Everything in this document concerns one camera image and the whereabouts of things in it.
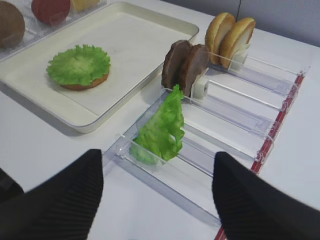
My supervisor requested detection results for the white patty pusher block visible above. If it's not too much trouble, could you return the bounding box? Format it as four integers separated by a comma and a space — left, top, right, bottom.
191, 75, 209, 101

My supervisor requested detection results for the white bun pusher block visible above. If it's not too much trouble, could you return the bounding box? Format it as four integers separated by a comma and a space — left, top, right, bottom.
228, 49, 248, 71

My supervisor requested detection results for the green lettuce leaf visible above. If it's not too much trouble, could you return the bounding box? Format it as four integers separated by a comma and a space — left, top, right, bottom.
130, 84, 185, 165
46, 44, 111, 87

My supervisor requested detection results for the right bun top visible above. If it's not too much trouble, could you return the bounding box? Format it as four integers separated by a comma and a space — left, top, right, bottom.
219, 17, 256, 69

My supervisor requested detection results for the clear acrylic right rack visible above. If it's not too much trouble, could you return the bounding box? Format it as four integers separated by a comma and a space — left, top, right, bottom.
102, 49, 311, 240

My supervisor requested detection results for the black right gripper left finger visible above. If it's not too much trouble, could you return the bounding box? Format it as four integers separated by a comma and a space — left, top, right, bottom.
0, 149, 104, 240

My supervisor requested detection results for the clear acrylic left rack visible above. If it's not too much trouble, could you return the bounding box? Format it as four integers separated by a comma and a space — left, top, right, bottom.
0, 0, 107, 61

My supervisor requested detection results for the green lettuce leaf in rack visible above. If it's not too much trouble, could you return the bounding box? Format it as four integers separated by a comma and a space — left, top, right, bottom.
130, 84, 185, 165

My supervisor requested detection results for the front yellow cheese slice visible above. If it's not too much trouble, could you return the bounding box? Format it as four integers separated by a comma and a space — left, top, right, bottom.
70, 0, 100, 12

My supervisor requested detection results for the cream metal tray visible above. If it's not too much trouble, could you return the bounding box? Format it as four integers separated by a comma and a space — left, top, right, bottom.
0, 1, 200, 134

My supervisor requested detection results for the left red tomato slice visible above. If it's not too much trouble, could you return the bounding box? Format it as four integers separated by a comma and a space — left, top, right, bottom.
31, 0, 71, 26

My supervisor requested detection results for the clear acrylic rack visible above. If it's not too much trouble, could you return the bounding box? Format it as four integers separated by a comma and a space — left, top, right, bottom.
102, 49, 311, 240
0, 0, 107, 61

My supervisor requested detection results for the toasted bottom bun slice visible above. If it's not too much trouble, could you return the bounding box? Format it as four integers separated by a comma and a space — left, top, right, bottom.
59, 72, 111, 92

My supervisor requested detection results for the brown bun in left rack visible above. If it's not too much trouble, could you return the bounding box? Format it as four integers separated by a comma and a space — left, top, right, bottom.
0, 0, 26, 49

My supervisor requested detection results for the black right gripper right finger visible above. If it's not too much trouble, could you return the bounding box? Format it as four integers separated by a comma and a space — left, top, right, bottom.
211, 151, 320, 240

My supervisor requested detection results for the left bun top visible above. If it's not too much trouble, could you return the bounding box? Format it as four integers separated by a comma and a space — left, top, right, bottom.
204, 12, 236, 65

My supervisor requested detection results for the right dark meat patty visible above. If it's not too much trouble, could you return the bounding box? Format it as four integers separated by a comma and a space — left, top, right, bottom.
178, 44, 209, 97

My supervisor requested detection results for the left brown meat patty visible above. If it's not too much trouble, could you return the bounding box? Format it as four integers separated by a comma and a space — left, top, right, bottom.
161, 40, 192, 89

